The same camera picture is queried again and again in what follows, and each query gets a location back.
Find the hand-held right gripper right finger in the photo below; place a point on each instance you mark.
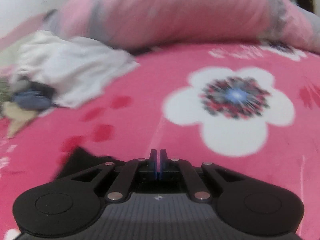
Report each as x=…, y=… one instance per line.
x=163, y=160

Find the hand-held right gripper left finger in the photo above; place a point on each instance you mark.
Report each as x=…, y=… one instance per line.
x=153, y=160

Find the black shirt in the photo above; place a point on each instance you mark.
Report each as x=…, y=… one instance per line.
x=82, y=161

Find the pink floral blanket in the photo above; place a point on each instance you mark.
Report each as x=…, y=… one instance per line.
x=137, y=120

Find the blue jeans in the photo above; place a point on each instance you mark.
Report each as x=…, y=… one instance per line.
x=32, y=100

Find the beige garment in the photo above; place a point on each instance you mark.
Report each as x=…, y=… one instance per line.
x=17, y=120

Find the pink grey duvet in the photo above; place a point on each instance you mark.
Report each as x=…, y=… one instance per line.
x=175, y=15

